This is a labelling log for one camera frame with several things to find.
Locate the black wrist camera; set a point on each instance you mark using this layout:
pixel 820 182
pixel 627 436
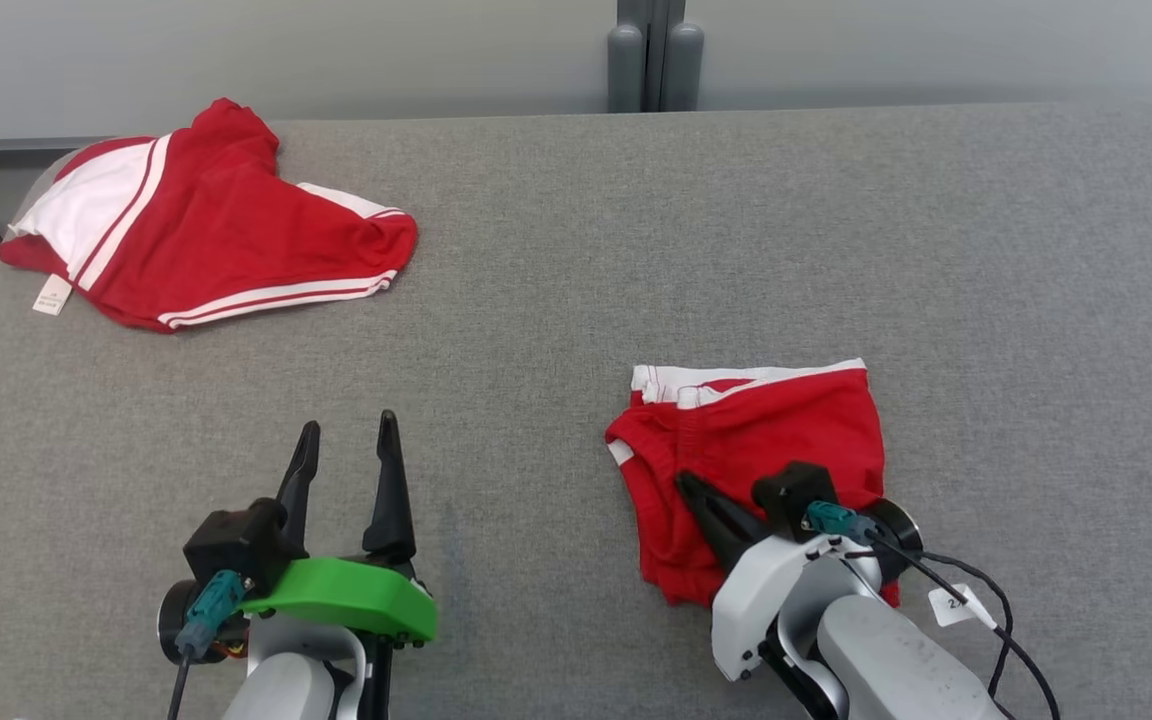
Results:
pixel 236 545
pixel 794 495

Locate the red jersey with white stripes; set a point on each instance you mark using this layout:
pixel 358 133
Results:
pixel 206 230

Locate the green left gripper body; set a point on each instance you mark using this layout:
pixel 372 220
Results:
pixel 356 595

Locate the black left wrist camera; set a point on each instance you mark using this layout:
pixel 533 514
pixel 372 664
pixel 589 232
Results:
pixel 236 545

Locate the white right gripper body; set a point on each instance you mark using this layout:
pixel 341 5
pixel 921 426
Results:
pixel 776 590

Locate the red shorts with white trim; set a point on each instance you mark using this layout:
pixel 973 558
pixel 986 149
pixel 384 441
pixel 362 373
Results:
pixel 786 430

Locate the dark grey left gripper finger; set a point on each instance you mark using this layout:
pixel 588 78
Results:
pixel 298 480
pixel 391 500

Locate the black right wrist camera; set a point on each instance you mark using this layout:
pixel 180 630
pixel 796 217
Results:
pixel 794 495

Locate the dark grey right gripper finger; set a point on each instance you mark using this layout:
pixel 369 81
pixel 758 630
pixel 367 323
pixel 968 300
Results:
pixel 726 525

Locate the grey partition joint post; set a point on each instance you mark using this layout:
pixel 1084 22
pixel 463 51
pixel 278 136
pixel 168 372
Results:
pixel 654 55

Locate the grey partition base rail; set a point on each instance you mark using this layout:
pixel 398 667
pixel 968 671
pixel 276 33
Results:
pixel 16 150

